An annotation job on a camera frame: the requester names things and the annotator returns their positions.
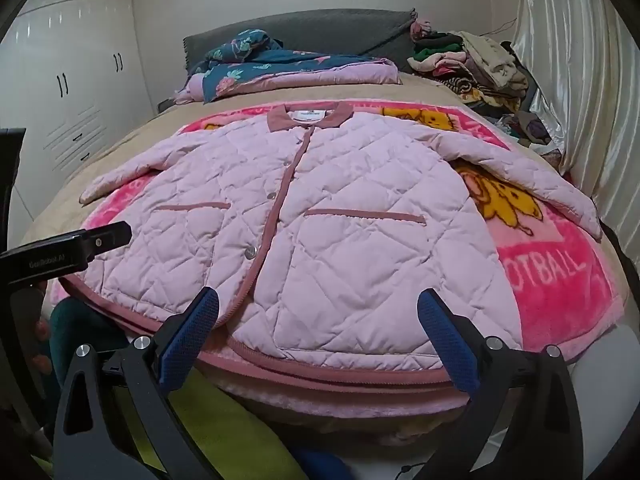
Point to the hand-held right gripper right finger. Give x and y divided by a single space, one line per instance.
445 340

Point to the black panel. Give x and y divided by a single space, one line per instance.
10 180

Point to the person's left hand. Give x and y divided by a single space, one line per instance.
43 331

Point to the person's yellow-green clothing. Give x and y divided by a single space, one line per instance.
215 425

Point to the person's dark green clothing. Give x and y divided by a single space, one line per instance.
80 320

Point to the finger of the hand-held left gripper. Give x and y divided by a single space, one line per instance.
110 237

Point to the plastic bag of clothes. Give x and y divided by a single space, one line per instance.
530 127

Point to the grey padded headboard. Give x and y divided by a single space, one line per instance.
320 30

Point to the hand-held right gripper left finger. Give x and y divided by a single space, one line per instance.
192 340

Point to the pink quilted jacket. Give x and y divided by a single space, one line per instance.
350 220

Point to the pink printed blanket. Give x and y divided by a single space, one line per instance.
550 280

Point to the pile of mixed clothes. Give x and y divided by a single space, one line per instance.
475 60

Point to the teal floral quilt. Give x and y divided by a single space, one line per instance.
280 67

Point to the white satin curtain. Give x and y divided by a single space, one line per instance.
590 85

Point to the white wardrobe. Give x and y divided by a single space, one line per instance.
75 85

